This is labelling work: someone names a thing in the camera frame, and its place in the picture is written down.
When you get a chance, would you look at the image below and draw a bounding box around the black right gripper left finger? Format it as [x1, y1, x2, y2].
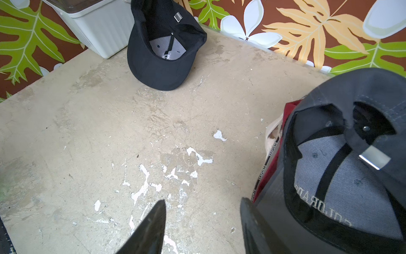
[116, 200, 167, 254]

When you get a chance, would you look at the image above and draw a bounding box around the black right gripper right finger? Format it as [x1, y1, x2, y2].
[240, 197, 285, 254]

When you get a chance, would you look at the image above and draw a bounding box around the dark grey baseball cap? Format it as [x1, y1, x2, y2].
[252, 68, 406, 254]

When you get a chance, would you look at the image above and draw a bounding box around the black baseball cap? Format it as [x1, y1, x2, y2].
[127, 0, 207, 91]

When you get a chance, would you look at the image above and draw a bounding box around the white cap under pile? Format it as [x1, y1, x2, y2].
[265, 114, 283, 156]

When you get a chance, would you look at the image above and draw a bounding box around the red baseball cap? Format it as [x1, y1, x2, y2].
[251, 99, 301, 202]

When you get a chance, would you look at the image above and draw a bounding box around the white box with brown lid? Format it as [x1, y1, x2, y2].
[44, 1, 134, 59]

